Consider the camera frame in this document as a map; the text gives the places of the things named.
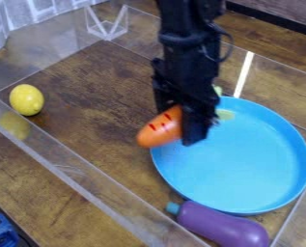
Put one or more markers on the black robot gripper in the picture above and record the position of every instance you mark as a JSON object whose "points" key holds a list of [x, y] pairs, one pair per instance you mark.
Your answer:
{"points": [[183, 75]]}

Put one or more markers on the orange toy carrot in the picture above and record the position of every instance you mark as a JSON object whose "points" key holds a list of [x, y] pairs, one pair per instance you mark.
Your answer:
{"points": [[162, 130]]}

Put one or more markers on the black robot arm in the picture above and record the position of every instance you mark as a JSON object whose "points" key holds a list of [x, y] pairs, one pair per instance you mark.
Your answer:
{"points": [[190, 17]]}

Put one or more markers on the blue round tray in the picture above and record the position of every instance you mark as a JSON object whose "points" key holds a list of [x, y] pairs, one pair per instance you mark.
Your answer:
{"points": [[247, 169]]}

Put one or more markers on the black baseboard strip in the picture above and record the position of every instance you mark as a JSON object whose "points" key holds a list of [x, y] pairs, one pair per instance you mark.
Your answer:
{"points": [[286, 13]]}

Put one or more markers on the yellow toy lemon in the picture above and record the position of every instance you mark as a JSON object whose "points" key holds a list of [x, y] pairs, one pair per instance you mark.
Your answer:
{"points": [[26, 99]]}

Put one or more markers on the purple toy eggplant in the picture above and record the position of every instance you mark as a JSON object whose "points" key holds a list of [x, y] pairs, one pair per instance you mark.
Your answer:
{"points": [[230, 231]]}

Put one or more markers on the blue plastic object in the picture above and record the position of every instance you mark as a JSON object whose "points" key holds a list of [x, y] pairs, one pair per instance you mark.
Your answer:
{"points": [[8, 235]]}

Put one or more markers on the clear acrylic barrier wall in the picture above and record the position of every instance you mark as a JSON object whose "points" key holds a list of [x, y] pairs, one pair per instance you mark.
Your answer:
{"points": [[79, 185]]}

